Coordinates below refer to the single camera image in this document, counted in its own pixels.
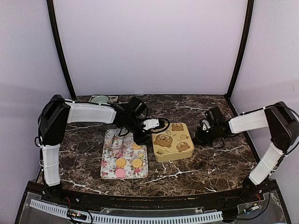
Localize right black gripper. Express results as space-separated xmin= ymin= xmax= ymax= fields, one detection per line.
xmin=192 ymin=125 xmax=223 ymax=146

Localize gold cookie tin box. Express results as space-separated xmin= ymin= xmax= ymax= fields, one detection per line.
xmin=154 ymin=149 xmax=193 ymax=162

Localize silver tin lid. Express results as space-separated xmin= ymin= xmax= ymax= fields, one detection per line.
xmin=152 ymin=123 xmax=194 ymax=152

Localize metal serving tongs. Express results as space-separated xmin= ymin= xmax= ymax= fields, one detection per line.
xmin=108 ymin=129 xmax=125 ymax=152

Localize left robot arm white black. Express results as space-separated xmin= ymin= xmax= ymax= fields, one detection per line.
xmin=34 ymin=94 xmax=170 ymax=203

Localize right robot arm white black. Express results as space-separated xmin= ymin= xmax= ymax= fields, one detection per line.
xmin=193 ymin=101 xmax=299 ymax=203

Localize round waffle cookie right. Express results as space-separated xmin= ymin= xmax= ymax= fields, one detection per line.
xmin=132 ymin=159 xmax=143 ymax=168

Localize floral rectangular tray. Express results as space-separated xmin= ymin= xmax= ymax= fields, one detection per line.
xmin=100 ymin=129 xmax=149 ymax=179

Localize pink macaron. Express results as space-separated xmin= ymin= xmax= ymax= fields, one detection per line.
xmin=115 ymin=168 xmax=126 ymax=178

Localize floral square coaster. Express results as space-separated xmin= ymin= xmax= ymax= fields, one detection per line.
xmin=88 ymin=95 xmax=119 ymax=104

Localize green ceramic bowl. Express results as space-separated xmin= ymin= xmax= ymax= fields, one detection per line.
xmin=90 ymin=95 xmax=109 ymax=104

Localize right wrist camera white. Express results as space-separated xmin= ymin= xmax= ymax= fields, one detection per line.
xmin=202 ymin=119 xmax=211 ymax=131

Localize white cable duct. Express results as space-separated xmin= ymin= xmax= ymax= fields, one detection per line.
xmin=29 ymin=199 xmax=223 ymax=224

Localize right black frame post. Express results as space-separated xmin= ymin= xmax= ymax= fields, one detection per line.
xmin=225 ymin=0 xmax=255 ymax=101

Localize black frame post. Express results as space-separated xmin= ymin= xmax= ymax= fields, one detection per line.
xmin=225 ymin=0 xmax=255 ymax=101
xmin=46 ymin=0 xmax=77 ymax=99

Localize left black frame post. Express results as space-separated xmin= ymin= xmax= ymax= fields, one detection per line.
xmin=46 ymin=0 xmax=77 ymax=99

